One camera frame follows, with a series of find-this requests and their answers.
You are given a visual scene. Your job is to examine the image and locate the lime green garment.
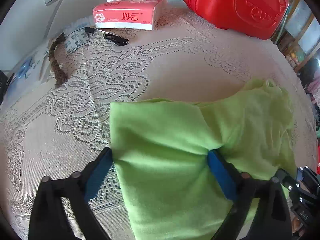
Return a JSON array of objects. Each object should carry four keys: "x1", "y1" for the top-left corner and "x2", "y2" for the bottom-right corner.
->
[{"x1": 110, "y1": 80, "x2": 296, "y2": 239}]

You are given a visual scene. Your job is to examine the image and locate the white lace tablecloth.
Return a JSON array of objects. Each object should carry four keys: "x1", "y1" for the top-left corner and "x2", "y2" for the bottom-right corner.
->
[{"x1": 1, "y1": 5, "x2": 317, "y2": 239}]

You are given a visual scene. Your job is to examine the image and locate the black gift bag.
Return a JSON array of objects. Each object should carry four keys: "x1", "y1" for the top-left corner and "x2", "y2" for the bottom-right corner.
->
[{"x1": 0, "y1": 70, "x2": 8, "y2": 103}]

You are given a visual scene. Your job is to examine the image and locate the white paper sheets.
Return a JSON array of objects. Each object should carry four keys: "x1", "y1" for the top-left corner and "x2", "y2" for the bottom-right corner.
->
[{"x1": 8, "y1": 16, "x2": 94, "y2": 94}]

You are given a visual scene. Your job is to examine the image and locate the red plastic carry case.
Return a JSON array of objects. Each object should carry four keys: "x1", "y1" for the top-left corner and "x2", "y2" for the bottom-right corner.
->
[{"x1": 183, "y1": 0, "x2": 289, "y2": 40}]

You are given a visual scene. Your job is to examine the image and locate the black pen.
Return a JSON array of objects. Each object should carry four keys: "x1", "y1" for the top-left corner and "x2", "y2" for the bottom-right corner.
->
[{"x1": 84, "y1": 27, "x2": 129, "y2": 47}]

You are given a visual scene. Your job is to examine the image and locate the pink tissue pack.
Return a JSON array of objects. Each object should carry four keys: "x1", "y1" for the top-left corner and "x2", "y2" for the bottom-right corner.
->
[{"x1": 92, "y1": 0, "x2": 168, "y2": 30}]

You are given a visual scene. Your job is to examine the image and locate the brown braided strap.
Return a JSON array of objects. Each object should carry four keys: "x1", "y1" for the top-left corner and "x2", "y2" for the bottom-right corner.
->
[{"x1": 48, "y1": 32, "x2": 69, "y2": 88}]

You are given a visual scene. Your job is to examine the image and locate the blue handled scissors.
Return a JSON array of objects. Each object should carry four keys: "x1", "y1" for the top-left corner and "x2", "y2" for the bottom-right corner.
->
[{"x1": 13, "y1": 56, "x2": 33, "y2": 80}]

